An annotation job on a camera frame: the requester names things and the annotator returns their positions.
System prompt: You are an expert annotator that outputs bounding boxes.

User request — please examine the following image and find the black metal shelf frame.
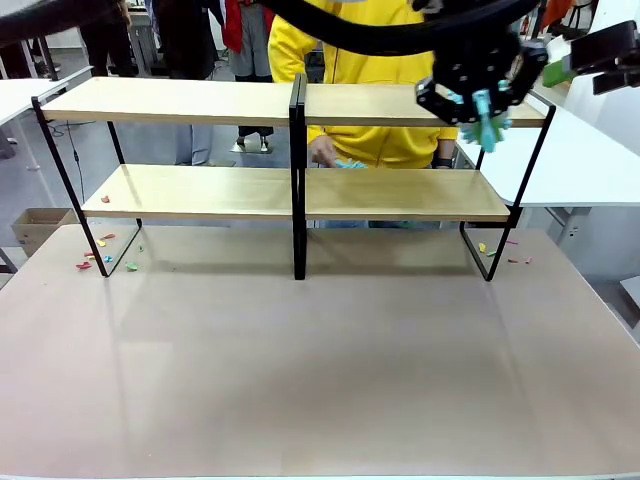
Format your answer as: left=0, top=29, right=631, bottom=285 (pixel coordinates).
left=30, top=73, right=301, bottom=281
left=297, top=73, right=558, bottom=282

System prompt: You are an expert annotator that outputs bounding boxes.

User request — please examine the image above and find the person in yellow hoodie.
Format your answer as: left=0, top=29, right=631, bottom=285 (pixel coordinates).
left=268, top=0, right=459, bottom=231

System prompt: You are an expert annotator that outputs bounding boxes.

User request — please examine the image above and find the bystander in red jacket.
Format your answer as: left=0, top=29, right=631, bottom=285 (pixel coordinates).
left=221, top=0, right=275, bottom=82

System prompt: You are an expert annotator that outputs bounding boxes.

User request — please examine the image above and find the grey metal desk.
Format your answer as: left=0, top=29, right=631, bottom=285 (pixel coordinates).
left=127, top=0, right=164, bottom=77

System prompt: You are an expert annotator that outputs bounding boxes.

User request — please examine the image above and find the black corrugated cable hose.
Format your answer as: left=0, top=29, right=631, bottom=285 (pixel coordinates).
left=0, top=0, right=540, bottom=57

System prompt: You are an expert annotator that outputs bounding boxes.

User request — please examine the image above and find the wooden shelf board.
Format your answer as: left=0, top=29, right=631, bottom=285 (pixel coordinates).
left=81, top=163, right=295, bottom=221
left=303, top=83, right=549, bottom=129
left=304, top=167, right=511, bottom=223
left=40, top=77, right=295, bottom=126

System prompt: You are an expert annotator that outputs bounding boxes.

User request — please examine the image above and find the red-orange hanging garment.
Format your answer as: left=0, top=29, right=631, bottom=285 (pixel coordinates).
left=542, top=0, right=577, bottom=30

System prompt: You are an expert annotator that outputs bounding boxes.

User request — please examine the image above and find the bystander in black trousers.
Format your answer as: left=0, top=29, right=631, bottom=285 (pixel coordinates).
left=78, top=0, right=137, bottom=78

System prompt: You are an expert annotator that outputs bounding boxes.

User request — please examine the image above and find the teal chenille duster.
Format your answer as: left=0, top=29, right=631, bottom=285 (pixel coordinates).
left=458, top=89, right=514, bottom=154

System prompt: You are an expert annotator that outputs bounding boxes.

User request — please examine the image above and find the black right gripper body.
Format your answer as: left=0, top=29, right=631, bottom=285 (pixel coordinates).
left=571, top=20, right=640, bottom=96

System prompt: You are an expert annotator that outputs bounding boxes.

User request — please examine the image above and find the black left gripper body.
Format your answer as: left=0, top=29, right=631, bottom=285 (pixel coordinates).
left=432, top=33, right=525, bottom=100

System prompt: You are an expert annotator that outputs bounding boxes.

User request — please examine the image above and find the white paper sheet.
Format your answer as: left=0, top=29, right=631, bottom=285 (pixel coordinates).
left=546, top=36, right=572, bottom=64

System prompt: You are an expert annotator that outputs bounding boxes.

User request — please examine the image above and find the white side table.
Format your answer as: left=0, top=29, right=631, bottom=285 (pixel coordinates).
left=452, top=79, right=640, bottom=246
left=0, top=64, right=97, bottom=172

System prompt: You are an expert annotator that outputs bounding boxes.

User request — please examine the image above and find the person's right hand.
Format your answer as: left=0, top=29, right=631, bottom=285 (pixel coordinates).
left=309, top=135, right=343, bottom=169

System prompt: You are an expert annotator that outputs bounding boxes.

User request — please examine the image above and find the bystander in black clothes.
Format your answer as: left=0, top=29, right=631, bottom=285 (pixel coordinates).
left=158, top=0, right=227, bottom=166

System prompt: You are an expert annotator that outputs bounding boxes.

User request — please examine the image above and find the black floor cable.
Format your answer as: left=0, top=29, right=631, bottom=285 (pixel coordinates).
left=67, top=124, right=85, bottom=201

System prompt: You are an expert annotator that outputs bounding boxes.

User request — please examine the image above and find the person's right forearm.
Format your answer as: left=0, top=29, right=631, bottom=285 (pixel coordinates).
left=306, top=123, right=362, bottom=152

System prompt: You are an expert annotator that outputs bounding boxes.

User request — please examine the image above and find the brown cardboard box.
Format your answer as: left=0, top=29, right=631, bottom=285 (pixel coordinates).
left=10, top=207, right=77, bottom=259

